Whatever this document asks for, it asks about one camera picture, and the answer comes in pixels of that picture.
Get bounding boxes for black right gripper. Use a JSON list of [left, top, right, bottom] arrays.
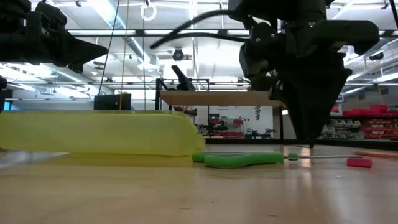
[[270, 21, 352, 140]]

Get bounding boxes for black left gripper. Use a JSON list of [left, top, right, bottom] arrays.
[[0, 0, 108, 68]]

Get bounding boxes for red eraser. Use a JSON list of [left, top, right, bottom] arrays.
[[346, 157, 373, 169]]

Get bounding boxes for orange pencil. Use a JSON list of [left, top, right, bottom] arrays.
[[353, 151, 398, 159]]

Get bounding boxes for green handled scissors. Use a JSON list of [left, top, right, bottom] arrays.
[[192, 151, 363, 169]]

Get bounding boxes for black monitor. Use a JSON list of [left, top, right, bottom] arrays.
[[93, 93, 132, 111]]

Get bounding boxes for shelving with red bins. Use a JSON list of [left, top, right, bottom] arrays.
[[329, 104, 398, 141]]

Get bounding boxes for translucent yellow plastic pencil case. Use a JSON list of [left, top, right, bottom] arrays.
[[0, 109, 206, 157]]

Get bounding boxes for workbench with red bins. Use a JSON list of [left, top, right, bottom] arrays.
[[195, 117, 246, 138]]

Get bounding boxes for person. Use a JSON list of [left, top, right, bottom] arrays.
[[173, 105, 198, 117]]

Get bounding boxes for black table frame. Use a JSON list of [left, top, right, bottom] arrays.
[[205, 138, 398, 152]]

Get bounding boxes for black overhead frame beam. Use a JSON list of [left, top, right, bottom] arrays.
[[65, 29, 398, 37]]

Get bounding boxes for white hanging ring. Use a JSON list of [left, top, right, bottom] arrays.
[[139, 0, 158, 22]]

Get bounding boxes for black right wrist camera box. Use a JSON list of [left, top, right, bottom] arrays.
[[238, 21, 274, 91]]

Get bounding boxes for black overhead camera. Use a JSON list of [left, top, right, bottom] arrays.
[[172, 48, 185, 62]]

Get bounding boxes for black camera cable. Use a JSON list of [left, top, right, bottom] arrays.
[[150, 9, 249, 50]]

